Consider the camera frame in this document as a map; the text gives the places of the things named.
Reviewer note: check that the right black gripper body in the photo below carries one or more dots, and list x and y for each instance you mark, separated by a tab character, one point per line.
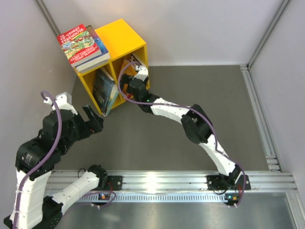
130	88

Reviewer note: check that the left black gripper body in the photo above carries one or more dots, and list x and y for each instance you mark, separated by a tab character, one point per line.
81	129

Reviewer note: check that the yellow blue brideshead revisited book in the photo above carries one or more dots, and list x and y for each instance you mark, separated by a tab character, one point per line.
110	100

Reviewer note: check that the yellow blue 169-storey treehouse book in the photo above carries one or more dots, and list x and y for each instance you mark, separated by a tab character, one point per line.
135	58

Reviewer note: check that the dark blue nineteen eighty-four book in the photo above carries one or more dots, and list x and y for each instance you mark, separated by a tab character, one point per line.
102	86

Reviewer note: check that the blue orange gradient cover book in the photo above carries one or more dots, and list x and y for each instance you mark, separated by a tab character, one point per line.
96	59

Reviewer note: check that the red 13-storey treehouse book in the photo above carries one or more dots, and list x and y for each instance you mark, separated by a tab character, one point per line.
77	44

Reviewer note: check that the green cover paperback book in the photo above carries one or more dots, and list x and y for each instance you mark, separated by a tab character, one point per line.
128	95

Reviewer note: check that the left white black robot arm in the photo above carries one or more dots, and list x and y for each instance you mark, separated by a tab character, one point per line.
35	161

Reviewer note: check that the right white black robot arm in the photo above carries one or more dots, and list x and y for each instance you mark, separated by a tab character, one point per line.
198	129

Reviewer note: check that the yellow wooden cubby shelf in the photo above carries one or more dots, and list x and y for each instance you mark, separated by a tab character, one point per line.
120	40

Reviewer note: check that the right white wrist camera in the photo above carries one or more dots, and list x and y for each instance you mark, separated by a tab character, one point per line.
141	72

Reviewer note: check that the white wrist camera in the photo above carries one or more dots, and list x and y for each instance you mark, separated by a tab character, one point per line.
64	102
141	72

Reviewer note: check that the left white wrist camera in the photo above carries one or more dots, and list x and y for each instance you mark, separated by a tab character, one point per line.
64	102

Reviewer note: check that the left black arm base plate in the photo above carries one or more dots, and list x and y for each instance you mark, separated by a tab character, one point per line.
113	183

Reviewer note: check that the aluminium mounting rail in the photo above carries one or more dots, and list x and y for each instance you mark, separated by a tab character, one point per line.
153	182

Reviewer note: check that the perforated metal cable tray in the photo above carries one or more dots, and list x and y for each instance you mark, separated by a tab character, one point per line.
123	197

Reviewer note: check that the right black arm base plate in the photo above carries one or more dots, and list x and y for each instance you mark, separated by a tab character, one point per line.
217	183

